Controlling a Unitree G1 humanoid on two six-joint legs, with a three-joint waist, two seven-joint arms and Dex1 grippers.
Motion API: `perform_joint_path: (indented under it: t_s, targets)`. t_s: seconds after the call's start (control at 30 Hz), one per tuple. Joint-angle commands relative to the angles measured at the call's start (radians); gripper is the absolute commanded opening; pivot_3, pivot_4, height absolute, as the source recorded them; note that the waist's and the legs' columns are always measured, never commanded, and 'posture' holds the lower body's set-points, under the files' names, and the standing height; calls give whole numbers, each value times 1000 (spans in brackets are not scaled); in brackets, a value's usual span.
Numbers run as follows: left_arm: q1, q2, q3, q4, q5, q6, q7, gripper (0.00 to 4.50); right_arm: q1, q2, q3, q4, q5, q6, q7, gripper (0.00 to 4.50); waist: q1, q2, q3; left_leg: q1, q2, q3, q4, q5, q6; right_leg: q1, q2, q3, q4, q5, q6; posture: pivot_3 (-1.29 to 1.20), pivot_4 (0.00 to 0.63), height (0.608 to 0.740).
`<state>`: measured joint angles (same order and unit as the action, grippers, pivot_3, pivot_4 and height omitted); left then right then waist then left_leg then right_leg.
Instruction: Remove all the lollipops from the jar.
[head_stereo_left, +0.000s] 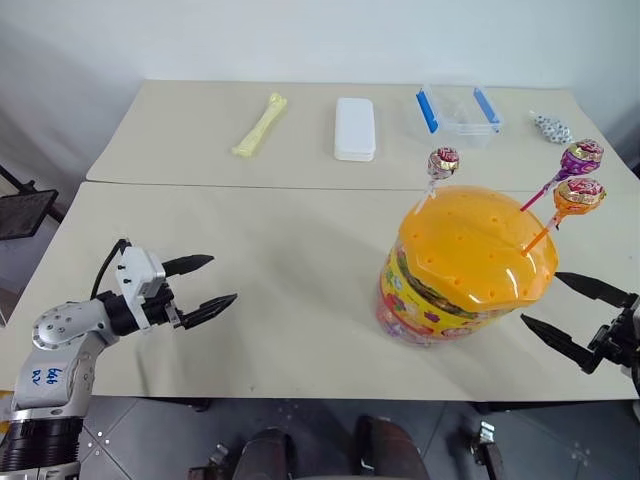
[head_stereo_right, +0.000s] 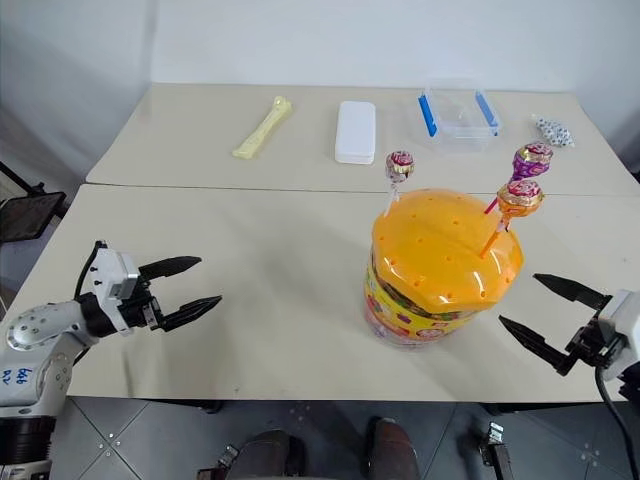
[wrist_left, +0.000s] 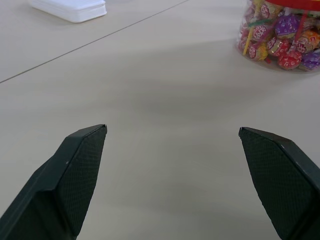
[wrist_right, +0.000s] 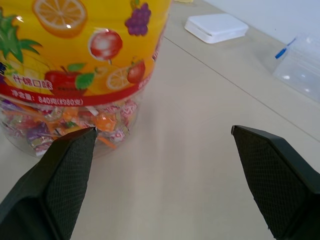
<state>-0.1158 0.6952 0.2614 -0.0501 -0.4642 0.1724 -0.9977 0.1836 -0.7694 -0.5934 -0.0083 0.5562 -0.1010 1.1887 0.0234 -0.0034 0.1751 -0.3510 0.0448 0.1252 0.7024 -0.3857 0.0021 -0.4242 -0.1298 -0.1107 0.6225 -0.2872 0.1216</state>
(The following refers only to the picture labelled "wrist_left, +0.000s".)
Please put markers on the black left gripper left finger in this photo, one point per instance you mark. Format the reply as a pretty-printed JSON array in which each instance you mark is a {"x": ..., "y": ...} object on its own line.
[{"x": 57, "y": 180}]

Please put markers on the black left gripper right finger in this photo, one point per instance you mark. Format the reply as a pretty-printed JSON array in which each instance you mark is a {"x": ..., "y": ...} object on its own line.
[{"x": 282, "y": 180}]

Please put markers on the purple candy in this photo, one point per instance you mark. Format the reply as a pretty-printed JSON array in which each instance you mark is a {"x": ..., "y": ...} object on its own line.
[
  {"x": 287, "y": 27},
  {"x": 312, "y": 60}
]

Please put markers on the clear plastic lollipop jar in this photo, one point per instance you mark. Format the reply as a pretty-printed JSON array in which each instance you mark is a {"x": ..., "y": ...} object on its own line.
[{"x": 272, "y": 37}]

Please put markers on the orange candy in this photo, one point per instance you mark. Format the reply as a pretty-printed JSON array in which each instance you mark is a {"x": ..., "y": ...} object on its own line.
[{"x": 311, "y": 40}]

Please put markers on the white plastic tray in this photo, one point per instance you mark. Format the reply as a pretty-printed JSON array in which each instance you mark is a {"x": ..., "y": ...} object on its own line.
[{"x": 75, "y": 10}]

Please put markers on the red jar lid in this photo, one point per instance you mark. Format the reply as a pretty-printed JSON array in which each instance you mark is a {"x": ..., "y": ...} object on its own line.
[{"x": 295, "y": 3}]

